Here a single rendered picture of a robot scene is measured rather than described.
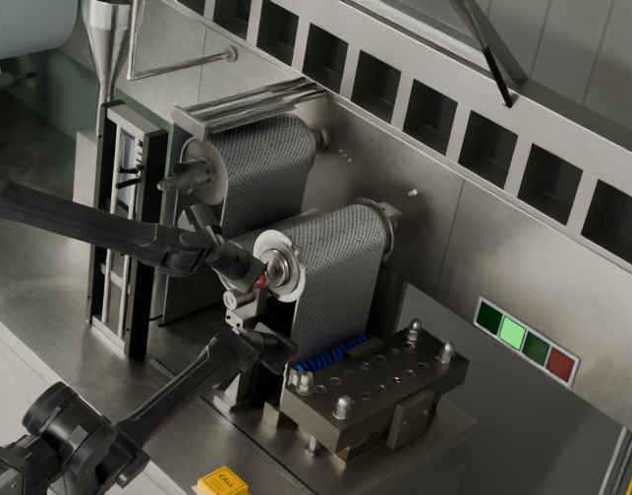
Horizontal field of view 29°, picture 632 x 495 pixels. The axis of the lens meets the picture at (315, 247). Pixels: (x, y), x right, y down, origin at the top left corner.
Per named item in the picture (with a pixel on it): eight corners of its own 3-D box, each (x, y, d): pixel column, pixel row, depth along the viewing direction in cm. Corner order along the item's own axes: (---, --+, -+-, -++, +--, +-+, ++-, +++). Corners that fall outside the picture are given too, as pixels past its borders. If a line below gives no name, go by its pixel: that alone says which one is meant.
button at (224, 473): (196, 488, 237) (198, 479, 235) (223, 473, 241) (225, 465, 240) (219, 510, 233) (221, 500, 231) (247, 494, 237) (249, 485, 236)
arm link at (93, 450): (82, 531, 196) (35, 490, 198) (141, 468, 202) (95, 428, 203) (76, 468, 156) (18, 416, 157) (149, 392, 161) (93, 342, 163)
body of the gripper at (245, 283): (250, 297, 232) (230, 284, 226) (214, 270, 238) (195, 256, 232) (269, 268, 232) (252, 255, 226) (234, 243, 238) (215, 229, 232)
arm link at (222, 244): (201, 266, 223) (226, 247, 222) (187, 238, 227) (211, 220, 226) (219, 278, 229) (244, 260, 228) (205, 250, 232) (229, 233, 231)
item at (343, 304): (283, 375, 252) (296, 302, 242) (362, 338, 267) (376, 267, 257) (284, 377, 252) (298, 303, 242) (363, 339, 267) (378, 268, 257)
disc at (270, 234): (246, 271, 250) (262, 215, 241) (248, 271, 250) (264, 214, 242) (293, 316, 243) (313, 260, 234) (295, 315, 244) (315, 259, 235)
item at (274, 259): (288, 269, 237) (276, 295, 242) (296, 266, 238) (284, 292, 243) (264, 243, 240) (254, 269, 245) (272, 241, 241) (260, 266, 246)
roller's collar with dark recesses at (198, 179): (170, 186, 252) (173, 158, 248) (194, 178, 255) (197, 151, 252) (191, 199, 248) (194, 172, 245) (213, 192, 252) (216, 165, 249)
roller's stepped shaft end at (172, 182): (152, 190, 246) (154, 176, 244) (176, 182, 250) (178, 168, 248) (162, 196, 244) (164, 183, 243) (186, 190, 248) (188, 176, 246)
